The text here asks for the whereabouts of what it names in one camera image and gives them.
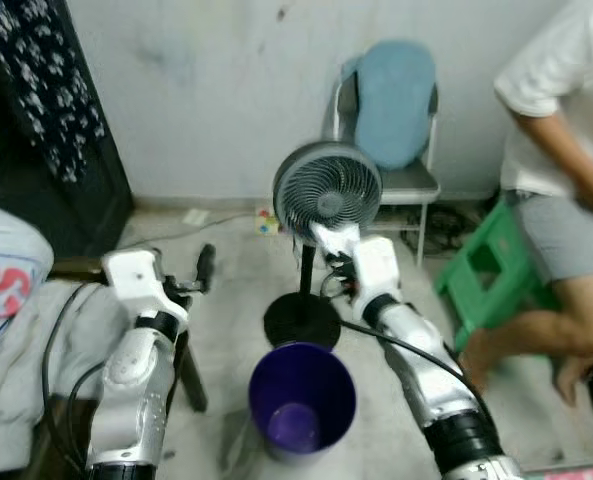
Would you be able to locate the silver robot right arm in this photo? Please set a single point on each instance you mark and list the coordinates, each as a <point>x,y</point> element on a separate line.
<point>426,370</point>

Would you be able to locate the white floor plug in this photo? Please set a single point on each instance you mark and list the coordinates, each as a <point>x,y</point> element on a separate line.
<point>196,216</point>

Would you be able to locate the colourful power strip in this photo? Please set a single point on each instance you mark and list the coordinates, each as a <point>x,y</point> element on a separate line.
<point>267,222</point>

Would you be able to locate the grey standing fan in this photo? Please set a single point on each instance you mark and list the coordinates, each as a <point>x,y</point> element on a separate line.
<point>326,190</point>

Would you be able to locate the purple waste bin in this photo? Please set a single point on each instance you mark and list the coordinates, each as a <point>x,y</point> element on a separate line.
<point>301,385</point>

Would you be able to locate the grey metal folding chair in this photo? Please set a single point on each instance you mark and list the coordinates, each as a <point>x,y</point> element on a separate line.
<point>416,185</point>

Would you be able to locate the green plastic stool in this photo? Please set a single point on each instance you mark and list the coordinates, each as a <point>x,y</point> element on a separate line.
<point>476,290</point>

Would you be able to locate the white shirt with red print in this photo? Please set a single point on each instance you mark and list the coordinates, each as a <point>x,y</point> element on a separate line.
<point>6,270</point>

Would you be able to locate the grey cloth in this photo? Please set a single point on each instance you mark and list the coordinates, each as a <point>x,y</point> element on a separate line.
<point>36,400</point>

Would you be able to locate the blue towel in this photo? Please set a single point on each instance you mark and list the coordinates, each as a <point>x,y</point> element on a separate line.
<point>396,100</point>

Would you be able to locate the person in white shirt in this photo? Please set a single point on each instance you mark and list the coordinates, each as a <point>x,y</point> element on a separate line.
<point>566,240</point>

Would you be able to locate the black white floral garment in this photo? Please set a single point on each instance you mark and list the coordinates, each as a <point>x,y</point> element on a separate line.
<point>46,70</point>

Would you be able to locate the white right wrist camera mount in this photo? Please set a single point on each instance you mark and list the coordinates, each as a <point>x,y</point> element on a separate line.
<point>376,270</point>

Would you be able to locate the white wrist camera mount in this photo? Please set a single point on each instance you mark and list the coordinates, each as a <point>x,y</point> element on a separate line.
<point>141,275</point>
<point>376,270</point>

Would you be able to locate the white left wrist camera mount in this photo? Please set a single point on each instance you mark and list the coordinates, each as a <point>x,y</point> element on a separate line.
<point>141,275</point>

